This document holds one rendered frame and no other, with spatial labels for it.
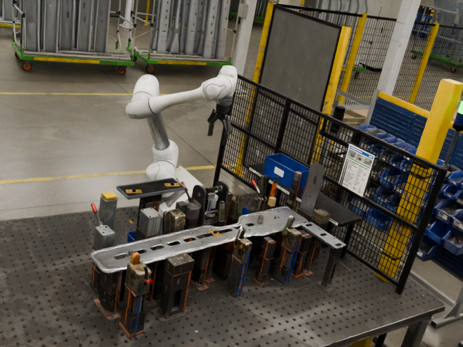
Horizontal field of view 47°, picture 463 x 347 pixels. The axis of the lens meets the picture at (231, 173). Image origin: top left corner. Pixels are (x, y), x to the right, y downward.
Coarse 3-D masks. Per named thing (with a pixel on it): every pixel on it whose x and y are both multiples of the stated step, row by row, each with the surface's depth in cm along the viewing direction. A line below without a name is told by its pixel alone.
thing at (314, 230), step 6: (312, 222) 326; (306, 228) 318; (312, 228) 320; (318, 228) 321; (312, 234) 314; (318, 234) 314; (330, 234) 316; (324, 240) 308; (330, 240) 309; (336, 240) 311; (330, 246) 305; (336, 246) 304
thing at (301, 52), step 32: (288, 32) 532; (320, 32) 492; (256, 64) 579; (288, 64) 535; (320, 64) 494; (288, 96) 540; (320, 96) 498; (256, 128) 591; (288, 128) 543; (320, 128) 498; (256, 160) 596
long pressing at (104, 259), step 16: (288, 208) 339; (240, 224) 308; (256, 224) 311; (272, 224) 315; (144, 240) 273; (160, 240) 277; (176, 240) 279; (208, 240) 285; (224, 240) 288; (96, 256) 253; (112, 256) 256; (144, 256) 261; (160, 256) 263; (112, 272) 245
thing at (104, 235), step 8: (96, 232) 265; (104, 232) 263; (112, 232) 264; (96, 240) 266; (104, 240) 262; (112, 240) 266; (96, 248) 267; (104, 248) 264; (96, 272) 272; (96, 280) 273; (96, 288) 275
